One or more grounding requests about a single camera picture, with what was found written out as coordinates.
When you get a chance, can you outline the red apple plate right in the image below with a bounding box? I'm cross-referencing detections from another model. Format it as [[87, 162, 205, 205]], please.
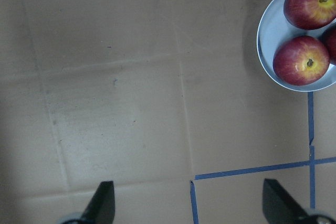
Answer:
[[321, 25, 336, 65]]

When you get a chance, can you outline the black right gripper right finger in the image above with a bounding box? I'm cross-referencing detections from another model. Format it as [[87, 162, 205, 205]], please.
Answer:
[[262, 178, 309, 224]]

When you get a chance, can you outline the red apple on plate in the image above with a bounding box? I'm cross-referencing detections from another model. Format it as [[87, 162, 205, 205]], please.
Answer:
[[283, 0, 335, 30]]

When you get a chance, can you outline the red apple near plate front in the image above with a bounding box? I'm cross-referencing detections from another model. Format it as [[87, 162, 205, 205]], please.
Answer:
[[272, 36, 330, 86]]

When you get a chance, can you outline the red apple plate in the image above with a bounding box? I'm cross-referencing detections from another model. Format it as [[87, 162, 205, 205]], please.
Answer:
[[272, 36, 330, 86], [321, 25, 336, 65]]

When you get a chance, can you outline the white round plate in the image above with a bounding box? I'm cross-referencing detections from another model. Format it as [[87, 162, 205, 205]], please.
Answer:
[[256, 0, 335, 92]]

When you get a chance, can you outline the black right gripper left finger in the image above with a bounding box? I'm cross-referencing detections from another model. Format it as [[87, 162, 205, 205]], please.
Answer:
[[80, 181, 115, 224]]

